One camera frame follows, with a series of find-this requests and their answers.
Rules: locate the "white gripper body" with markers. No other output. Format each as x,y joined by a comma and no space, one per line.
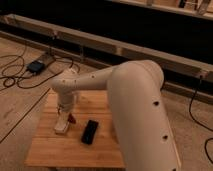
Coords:
63,117

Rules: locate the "red pepper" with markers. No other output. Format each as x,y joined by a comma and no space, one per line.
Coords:
71,119

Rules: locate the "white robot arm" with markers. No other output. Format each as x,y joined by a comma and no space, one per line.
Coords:
138,112

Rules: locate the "white ceramic bowl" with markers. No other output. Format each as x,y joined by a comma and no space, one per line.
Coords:
61,127

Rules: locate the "black rectangular phone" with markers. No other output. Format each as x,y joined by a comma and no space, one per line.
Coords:
89,132

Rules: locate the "wooden board table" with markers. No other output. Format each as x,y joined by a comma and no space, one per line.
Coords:
54,150

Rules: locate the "black power adapter box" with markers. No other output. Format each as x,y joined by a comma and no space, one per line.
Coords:
35,67

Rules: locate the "long wooden beam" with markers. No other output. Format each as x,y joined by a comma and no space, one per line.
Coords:
168,61

